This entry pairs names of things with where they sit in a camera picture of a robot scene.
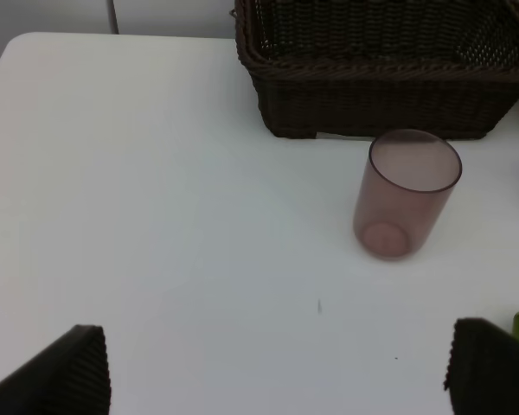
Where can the dark brown wicker basket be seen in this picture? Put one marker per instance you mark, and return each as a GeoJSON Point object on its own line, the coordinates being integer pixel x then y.
{"type": "Point", "coordinates": [361, 68]}

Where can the translucent pink plastic cup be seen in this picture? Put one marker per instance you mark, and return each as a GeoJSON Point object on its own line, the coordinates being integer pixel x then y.
{"type": "Point", "coordinates": [408, 178]}

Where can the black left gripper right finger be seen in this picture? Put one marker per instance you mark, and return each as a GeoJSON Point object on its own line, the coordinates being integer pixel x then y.
{"type": "Point", "coordinates": [483, 371]}

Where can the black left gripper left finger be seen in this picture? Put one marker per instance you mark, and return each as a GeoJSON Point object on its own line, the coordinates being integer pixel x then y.
{"type": "Point", "coordinates": [70, 376]}

